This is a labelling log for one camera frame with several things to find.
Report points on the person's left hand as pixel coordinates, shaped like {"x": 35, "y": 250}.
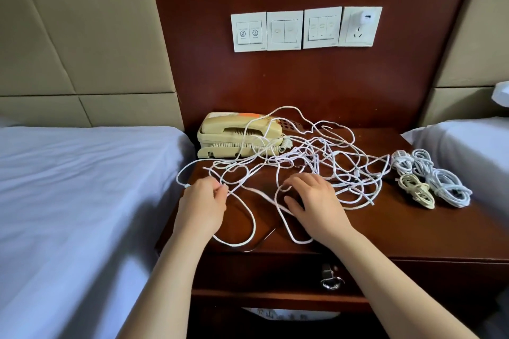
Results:
{"x": 199, "y": 208}

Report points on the person's right hand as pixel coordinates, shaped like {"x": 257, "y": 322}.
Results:
{"x": 318, "y": 208}

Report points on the dark wooden drawer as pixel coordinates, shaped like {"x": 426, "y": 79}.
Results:
{"x": 254, "y": 275}

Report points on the person's right forearm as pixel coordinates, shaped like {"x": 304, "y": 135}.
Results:
{"x": 398, "y": 295}

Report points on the person's left forearm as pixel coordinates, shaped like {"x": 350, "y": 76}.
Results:
{"x": 163, "y": 295}

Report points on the wooden nightstand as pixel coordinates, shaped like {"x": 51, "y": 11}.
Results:
{"x": 445, "y": 231}

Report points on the white crumpled bag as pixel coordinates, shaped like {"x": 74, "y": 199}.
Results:
{"x": 290, "y": 314}

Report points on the left bed white sheet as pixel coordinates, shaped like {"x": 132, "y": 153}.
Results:
{"x": 79, "y": 223}

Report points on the bed white sheet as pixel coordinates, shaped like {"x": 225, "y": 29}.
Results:
{"x": 473, "y": 160}
{"x": 79, "y": 223}

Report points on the right bed white sheet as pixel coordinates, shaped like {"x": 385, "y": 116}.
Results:
{"x": 473, "y": 160}

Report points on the white plug-in charger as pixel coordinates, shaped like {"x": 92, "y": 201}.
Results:
{"x": 364, "y": 18}

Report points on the beige padded headboard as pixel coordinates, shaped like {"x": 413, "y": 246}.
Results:
{"x": 477, "y": 41}
{"x": 79, "y": 33}

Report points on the white pillow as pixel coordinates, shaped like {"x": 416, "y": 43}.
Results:
{"x": 502, "y": 94}

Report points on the dark wooden wall panel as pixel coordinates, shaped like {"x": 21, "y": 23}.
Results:
{"x": 318, "y": 80}

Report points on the white wall socket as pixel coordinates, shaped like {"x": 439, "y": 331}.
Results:
{"x": 358, "y": 35}

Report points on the white double rocker wall switch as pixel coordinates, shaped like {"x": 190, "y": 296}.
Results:
{"x": 285, "y": 31}

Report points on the white triple rocker wall switch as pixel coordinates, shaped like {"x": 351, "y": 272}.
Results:
{"x": 322, "y": 28}

